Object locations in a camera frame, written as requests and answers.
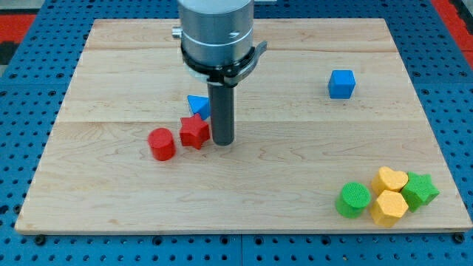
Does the red star block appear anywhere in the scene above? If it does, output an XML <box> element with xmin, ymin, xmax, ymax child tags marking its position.
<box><xmin>180</xmin><ymin>113</ymin><xmax>210</xmax><ymax>150</ymax></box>

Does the blue triangle block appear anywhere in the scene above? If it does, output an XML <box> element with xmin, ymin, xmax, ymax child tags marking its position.
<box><xmin>187</xmin><ymin>95</ymin><xmax>210</xmax><ymax>120</ymax></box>

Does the red cylinder block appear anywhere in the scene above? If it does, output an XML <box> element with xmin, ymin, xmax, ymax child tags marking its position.
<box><xmin>148</xmin><ymin>128</ymin><xmax>176</xmax><ymax>161</ymax></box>

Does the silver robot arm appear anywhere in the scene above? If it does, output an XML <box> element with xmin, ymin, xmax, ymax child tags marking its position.
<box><xmin>177</xmin><ymin>0</ymin><xmax>254</xmax><ymax>81</ymax></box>

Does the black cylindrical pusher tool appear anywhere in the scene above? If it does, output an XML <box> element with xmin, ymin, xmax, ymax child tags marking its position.
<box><xmin>208</xmin><ymin>84</ymin><xmax>234</xmax><ymax>146</ymax></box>

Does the wooden board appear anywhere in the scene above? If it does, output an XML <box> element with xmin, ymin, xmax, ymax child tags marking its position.
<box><xmin>16</xmin><ymin>18</ymin><xmax>472</xmax><ymax>235</ymax></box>

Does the blue cube block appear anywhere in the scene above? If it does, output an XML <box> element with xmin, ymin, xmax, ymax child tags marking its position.
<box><xmin>327</xmin><ymin>69</ymin><xmax>356</xmax><ymax>99</ymax></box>

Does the green cylinder block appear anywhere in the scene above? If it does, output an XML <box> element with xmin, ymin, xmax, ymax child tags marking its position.
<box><xmin>336</xmin><ymin>182</ymin><xmax>371</xmax><ymax>219</ymax></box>

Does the yellow heart block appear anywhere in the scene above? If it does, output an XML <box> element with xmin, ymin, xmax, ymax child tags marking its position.
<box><xmin>371</xmin><ymin>166</ymin><xmax>409</xmax><ymax>195</ymax></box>

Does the yellow hexagon block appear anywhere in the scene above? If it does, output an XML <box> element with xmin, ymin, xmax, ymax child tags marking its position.
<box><xmin>370</xmin><ymin>190</ymin><xmax>409</xmax><ymax>228</ymax></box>

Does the green star block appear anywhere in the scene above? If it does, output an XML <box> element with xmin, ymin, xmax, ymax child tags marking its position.
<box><xmin>401</xmin><ymin>171</ymin><xmax>440</xmax><ymax>212</ymax></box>

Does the black tool clamp ring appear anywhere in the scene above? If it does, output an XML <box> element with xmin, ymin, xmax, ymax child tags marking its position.
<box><xmin>180</xmin><ymin>41</ymin><xmax>268</xmax><ymax>89</ymax></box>

